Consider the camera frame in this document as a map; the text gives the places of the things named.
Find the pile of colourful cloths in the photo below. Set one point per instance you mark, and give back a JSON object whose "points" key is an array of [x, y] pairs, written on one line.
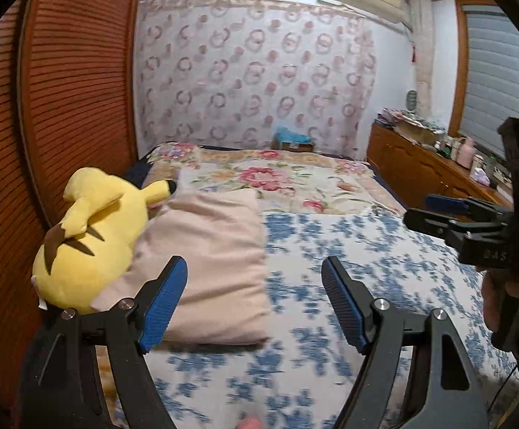
{"points": [[395, 116]]}

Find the grey striped window blind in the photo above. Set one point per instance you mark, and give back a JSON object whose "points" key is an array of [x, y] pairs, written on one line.
{"points": [[496, 67]]}

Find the wooden sideboard cabinet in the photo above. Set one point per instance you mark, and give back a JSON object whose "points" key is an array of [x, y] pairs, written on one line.
{"points": [[411, 165]]}

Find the pink thermos bottle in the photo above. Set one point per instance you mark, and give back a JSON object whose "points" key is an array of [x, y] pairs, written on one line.
{"points": [[466, 152]]}

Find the wooden window frame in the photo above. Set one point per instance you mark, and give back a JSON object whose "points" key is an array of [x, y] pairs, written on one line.
{"points": [[457, 76]]}

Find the small desk fan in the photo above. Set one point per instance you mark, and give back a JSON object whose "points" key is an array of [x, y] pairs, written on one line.
{"points": [[412, 99]]}

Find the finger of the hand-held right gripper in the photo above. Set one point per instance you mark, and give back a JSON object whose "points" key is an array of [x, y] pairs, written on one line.
{"points": [[429, 223], [447, 203]]}

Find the floral quilt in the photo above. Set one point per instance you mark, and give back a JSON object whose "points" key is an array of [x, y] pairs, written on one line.
{"points": [[264, 178]]}

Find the teal packet bundle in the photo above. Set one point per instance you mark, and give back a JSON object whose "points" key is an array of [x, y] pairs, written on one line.
{"points": [[290, 138]]}

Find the person's right hand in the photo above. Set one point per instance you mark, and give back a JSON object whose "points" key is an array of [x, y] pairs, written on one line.
{"points": [[492, 299]]}

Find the beige tied window curtain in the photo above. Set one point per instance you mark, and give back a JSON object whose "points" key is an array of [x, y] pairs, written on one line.
{"points": [[420, 53]]}

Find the sheer circle-patterned curtain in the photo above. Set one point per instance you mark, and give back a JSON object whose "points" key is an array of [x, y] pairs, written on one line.
{"points": [[250, 76]]}

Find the blue floral bedsheet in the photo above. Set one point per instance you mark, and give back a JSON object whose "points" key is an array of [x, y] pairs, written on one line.
{"points": [[322, 232]]}

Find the purple crumpled cloth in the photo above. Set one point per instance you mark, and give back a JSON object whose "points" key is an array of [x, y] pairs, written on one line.
{"points": [[481, 175]]}

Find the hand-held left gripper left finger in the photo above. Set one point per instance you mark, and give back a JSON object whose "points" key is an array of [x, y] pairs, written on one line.
{"points": [[163, 304]]}

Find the yellow plush toy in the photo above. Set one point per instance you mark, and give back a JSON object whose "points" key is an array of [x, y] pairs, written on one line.
{"points": [[98, 232]]}

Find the pink printed t-shirt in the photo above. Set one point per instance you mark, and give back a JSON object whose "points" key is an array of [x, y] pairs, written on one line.
{"points": [[214, 254]]}

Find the cardboard box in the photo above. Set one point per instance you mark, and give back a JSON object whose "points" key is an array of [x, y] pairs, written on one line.
{"points": [[418, 132]]}

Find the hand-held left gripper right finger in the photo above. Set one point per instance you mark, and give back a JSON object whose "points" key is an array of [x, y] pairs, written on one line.
{"points": [[344, 304]]}

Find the brown louvred wooden wardrobe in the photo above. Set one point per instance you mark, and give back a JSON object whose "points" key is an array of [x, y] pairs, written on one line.
{"points": [[62, 98]]}

